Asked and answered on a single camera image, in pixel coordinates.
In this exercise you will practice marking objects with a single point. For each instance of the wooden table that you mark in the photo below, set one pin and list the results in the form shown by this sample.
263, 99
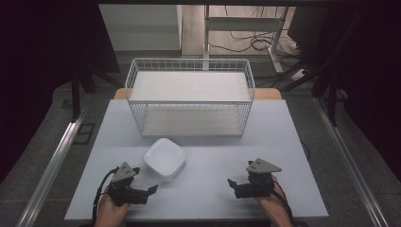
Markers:
268, 94

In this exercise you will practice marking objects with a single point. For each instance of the white cabinet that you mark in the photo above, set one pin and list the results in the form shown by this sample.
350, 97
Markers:
142, 26

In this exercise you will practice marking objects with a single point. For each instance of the white power strip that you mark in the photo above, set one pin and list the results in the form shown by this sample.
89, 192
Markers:
299, 74

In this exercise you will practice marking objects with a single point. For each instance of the black metal stand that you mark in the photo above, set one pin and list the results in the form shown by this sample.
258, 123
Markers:
75, 94
331, 94

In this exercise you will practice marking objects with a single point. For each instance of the white metal desk frame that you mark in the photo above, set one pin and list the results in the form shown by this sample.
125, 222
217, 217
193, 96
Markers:
242, 23

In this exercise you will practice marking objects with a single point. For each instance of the person's left hand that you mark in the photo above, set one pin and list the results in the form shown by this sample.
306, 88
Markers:
110, 213

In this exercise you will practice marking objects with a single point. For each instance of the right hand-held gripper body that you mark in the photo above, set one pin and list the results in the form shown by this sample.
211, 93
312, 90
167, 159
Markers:
257, 190

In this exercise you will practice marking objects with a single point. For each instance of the aluminium rail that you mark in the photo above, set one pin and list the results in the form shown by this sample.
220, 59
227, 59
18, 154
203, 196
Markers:
52, 164
350, 164

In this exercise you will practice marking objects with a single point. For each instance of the person's right hand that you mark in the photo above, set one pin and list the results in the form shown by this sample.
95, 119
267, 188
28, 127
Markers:
271, 203

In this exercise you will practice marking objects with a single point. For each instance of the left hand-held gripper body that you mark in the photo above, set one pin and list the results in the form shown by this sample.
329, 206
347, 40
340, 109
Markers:
126, 193

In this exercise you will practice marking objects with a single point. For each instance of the black floor socket frame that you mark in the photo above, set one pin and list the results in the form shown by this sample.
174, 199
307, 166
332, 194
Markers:
84, 133

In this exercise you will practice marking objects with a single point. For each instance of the white square bowl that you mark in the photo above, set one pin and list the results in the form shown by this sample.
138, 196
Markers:
165, 158

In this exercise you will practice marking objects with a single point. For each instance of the dark curtain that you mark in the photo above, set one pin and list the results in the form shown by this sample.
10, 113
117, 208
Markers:
41, 63
372, 78

